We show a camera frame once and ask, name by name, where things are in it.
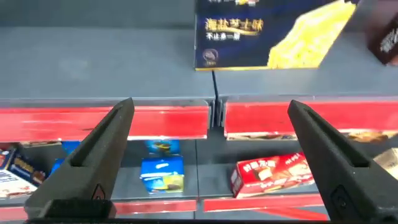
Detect red snack box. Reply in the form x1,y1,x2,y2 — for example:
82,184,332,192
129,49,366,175
230,152,315,199

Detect white snack box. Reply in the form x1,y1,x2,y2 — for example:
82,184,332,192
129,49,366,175
0,169,38,200

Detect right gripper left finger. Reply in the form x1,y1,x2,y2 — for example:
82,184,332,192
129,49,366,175
24,97,136,220

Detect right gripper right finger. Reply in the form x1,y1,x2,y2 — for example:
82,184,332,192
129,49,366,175
287,99,398,222

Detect dark brown snack box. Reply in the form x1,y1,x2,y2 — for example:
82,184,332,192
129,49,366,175
366,19,398,66

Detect blue cookie box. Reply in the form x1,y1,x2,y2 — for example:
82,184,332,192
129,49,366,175
144,139,181,156
49,141,81,177
140,156,185,194

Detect dark blue biscuit box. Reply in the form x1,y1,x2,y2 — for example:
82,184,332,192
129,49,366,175
0,147,48,187

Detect dark blue snack box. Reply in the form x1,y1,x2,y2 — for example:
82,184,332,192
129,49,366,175
194,0,357,72

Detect beige snack box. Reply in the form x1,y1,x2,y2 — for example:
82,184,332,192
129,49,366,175
373,147,398,180

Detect grey shop shelf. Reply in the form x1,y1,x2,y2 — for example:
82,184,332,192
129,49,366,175
0,0,398,222

